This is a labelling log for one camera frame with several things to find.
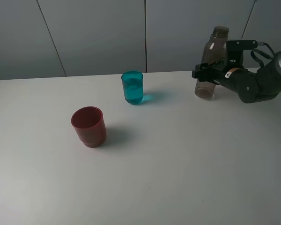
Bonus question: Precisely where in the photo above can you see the teal transparent plastic cup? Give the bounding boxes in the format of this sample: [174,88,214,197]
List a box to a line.
[121,71,143,105]

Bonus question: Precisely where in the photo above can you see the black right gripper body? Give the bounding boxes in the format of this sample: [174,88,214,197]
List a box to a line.
[213,62,258,103]

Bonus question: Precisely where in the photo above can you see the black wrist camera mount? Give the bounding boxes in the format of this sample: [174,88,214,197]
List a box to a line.
[225,39,258,68]

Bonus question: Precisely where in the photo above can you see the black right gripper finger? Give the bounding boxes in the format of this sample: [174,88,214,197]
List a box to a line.
[195,58,225,73]
[192,70,219,84]

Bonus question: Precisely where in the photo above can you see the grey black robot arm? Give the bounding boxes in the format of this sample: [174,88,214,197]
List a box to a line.
[192,52,281,104]

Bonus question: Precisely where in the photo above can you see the smoky transparent water bottle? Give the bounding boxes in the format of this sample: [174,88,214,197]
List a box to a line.
[194,26,229,99]

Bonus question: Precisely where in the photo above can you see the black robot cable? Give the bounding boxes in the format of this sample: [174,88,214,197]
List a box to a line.
[250,41,281,143]

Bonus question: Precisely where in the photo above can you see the red plastic cup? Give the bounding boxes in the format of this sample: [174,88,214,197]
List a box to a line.
[71,106,107,148]

